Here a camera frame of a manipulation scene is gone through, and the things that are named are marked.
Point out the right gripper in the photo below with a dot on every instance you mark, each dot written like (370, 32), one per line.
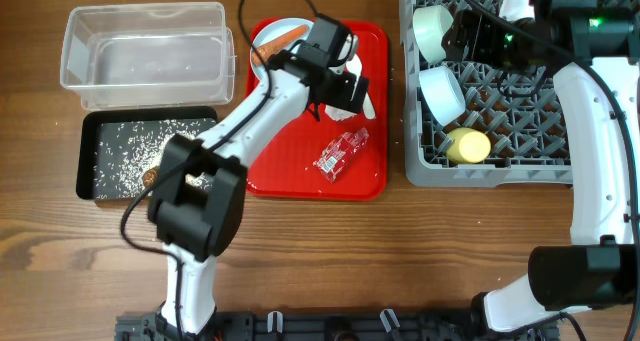
(481, 26)

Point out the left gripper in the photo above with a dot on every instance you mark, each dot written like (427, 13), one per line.
(341, 100)

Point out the white plastic spoon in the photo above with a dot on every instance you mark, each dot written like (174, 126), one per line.
(355, 67)

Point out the green bowl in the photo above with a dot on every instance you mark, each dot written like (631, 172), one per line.
(430, 24)

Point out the red snack wrapper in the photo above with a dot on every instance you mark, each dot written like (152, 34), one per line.
(339, 153)

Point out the light blue bowl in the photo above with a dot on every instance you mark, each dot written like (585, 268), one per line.
(442, 94)

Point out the orange carrot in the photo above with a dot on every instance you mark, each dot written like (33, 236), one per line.
(264, 52)

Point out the light blue plate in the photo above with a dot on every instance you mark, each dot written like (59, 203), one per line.
(276, 29)

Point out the yellow plastic cup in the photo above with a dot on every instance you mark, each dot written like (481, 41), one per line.
(468, 146)

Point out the brown food ball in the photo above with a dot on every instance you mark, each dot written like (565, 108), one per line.
(150, 176)

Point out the white rice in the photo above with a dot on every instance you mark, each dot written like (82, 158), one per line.
(126, 150)

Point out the white napkin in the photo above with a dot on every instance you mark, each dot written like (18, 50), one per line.
(337, 114)

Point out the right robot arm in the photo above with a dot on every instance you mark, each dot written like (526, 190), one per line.
(590, 50)

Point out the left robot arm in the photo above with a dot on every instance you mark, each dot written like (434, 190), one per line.
(198, 197)

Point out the grey dishwasher rack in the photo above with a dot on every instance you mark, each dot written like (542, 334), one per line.
(520, 114)

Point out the red serving tray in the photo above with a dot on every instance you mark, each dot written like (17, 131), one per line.
(285, 167)

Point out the clear plastic bin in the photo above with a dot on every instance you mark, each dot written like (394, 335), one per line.
(148, 55)

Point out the black tray bin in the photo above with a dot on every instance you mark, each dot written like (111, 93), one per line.
(94, 120)

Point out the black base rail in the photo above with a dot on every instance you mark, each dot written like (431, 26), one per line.
(276, 326)

